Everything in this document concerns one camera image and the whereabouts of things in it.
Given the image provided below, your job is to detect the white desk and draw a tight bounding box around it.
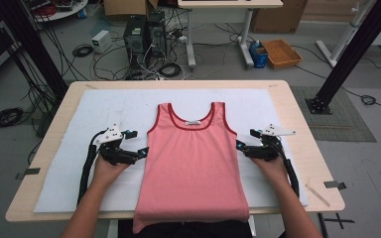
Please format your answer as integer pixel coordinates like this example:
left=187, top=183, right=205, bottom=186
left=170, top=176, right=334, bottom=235
left=177, top=0, right=284, bottom=69

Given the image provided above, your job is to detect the orange basket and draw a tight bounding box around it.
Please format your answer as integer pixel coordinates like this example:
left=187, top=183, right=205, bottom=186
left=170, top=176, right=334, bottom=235
left=260, top=39, right=304, bottom=70

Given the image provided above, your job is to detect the person's black clothing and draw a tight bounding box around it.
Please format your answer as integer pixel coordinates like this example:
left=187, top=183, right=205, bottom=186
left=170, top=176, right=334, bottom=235
left=118, top=219, right=256, bottom=238

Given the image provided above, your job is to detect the black metal frame post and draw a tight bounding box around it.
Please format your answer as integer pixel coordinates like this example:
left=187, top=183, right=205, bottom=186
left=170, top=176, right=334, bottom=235
left=305, top=0, right=381, bottom=116
left=0, top=0, right=69, bottom=102

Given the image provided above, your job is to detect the person's left hand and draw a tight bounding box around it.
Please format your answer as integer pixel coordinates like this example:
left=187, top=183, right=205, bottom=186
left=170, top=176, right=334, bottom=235
left=91, top=158, right=130, bottom=187

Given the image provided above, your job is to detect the grey floor mat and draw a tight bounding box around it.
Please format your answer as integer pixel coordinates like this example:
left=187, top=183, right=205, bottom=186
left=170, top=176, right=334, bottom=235
left=291, top=85, right=377, bottom=144

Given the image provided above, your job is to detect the black computer tower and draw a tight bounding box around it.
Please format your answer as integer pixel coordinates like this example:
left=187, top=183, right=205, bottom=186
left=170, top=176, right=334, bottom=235
left=123, top=16, right=147, bottom=67
left=145, top=11, right=169, bottom=60

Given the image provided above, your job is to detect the pink tank top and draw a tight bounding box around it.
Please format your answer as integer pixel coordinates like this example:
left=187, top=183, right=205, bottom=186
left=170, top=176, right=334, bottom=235
left=132, top=101, right=251, bottom=234

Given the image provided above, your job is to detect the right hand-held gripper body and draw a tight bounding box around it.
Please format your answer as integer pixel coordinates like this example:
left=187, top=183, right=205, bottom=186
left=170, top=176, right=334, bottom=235
left=246, top=123, right=297, bottom=163

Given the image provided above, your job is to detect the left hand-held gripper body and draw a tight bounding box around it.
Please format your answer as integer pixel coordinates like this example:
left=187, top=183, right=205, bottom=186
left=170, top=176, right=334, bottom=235
left=93, top=123, right=139, bottom=167

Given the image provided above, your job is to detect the white table leg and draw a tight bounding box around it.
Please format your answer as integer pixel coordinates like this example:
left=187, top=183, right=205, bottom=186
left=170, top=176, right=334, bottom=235
left=106, top=219, right=120, bottom=238
left=247, top=215, right=258, bottom=238

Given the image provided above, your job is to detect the blue box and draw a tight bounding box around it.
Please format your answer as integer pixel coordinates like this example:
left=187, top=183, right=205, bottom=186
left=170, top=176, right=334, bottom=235
left=248, top=40, right=269, bottom=69

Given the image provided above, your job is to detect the round white table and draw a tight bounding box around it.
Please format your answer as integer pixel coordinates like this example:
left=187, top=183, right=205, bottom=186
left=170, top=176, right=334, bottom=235
left=22, top=0, right=89, bottom=24

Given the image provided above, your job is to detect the white metal stand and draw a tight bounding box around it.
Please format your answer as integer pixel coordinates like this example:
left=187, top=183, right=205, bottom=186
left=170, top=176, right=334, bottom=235
left=315, top=0, right=375, bottom=68

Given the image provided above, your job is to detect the small cardboard box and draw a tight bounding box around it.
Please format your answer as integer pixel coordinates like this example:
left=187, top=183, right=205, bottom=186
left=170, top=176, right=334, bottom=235
left=103, top=0, right=160, bottom=18

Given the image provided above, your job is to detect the white power supply box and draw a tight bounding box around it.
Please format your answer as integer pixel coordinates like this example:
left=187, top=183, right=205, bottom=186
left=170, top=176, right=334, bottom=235
left=90, top=29, right=113, bottom=55

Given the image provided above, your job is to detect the thin wooden stick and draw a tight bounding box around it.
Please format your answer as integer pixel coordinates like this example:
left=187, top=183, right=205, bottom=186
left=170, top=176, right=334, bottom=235
left=305, top=183, right=331, bottom=208

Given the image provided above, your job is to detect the black tape strip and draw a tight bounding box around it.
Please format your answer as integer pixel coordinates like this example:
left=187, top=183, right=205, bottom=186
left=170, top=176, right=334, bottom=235
left=323, top=179, right=347, bottom=191
left=15, top=167, right=42, bottom=181

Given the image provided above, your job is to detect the person's right hand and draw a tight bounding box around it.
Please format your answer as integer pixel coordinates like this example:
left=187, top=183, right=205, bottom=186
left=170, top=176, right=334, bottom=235
left=249, top=155, right=290, bottom=189

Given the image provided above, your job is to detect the white table mat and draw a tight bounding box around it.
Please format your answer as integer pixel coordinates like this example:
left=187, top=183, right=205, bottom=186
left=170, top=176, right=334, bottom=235
left=33, top=87, right=310, bottom=213

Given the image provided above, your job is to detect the large cardboard box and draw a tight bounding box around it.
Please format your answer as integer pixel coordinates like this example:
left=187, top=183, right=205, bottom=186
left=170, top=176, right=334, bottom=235
left=251, top=0, right=310, bottom=35

